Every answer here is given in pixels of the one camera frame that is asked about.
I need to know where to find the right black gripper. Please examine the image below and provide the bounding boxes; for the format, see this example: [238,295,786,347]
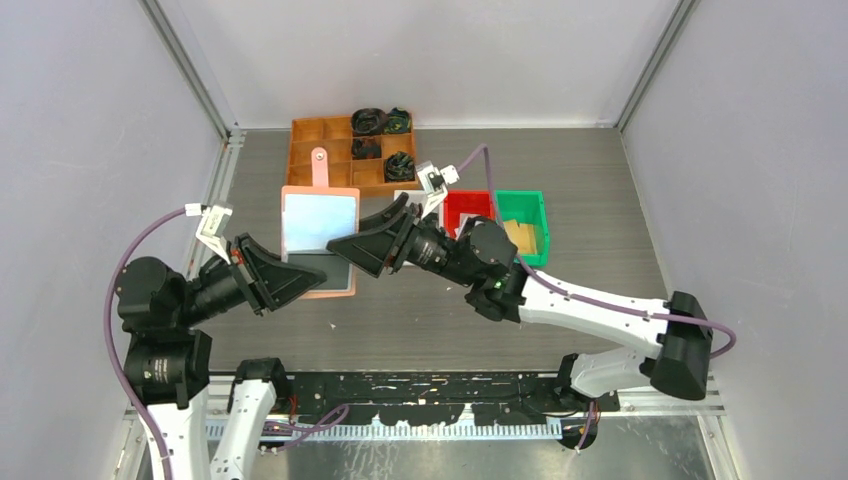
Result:
[327,191,478,287]

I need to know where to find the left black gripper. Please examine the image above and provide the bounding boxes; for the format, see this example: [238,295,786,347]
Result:
[174,228,325,323]

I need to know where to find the dark grey credit card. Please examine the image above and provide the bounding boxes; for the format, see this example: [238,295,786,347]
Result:
[287,252,353,293]

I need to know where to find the tan leather card holder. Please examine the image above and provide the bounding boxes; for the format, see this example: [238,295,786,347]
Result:
[281,147,360,299]

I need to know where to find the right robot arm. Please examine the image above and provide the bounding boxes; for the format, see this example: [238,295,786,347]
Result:
[327,194,713,411]

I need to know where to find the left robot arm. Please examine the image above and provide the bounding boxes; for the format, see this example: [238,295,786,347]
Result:
[112,234,327,479]

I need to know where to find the white cards in red bin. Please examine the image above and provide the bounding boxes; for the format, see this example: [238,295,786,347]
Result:
[455,213,479,239]

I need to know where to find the gold cards in green bin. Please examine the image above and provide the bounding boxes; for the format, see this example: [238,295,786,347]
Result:
[503,220,538,256]

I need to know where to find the white bin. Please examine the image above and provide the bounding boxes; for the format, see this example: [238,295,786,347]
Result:
[393,192,441,239]

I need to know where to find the black rolled belt lower right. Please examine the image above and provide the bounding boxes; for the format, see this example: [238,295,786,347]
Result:
[383,151,416,183]

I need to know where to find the black rolled belt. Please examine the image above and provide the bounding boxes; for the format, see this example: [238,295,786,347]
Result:
[350,108,388,137]
[383,107,413,135]
[351,137,382,160]
[383,151,416,183]

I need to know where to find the orange compartment tray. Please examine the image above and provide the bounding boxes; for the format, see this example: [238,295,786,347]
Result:
[284,115,420,197]

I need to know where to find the black rolled belt middle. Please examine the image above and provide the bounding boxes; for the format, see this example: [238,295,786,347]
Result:
[351,137,382,160]

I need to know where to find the red bin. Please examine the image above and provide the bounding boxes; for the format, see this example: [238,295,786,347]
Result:
[442,190,494,238]

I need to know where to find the black rolled belt top right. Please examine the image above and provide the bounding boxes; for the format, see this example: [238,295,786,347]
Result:
[383,107,413,135]

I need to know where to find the black rolled belt top left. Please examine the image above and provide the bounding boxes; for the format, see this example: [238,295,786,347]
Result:
[350,108,388,137]

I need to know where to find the green bin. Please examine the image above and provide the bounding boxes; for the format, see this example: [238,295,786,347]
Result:
[495,190,550,268]

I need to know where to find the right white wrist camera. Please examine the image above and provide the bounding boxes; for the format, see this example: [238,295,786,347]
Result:
[415,162,459,219]

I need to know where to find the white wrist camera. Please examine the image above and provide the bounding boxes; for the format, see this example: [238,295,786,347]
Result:
[184,201,233,264]
[415,162,459,219]

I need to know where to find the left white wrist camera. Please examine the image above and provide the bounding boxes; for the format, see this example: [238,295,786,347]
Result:
[184,201,233,264]

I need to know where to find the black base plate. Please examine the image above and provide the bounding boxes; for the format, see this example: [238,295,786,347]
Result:
[227,370,622,429]

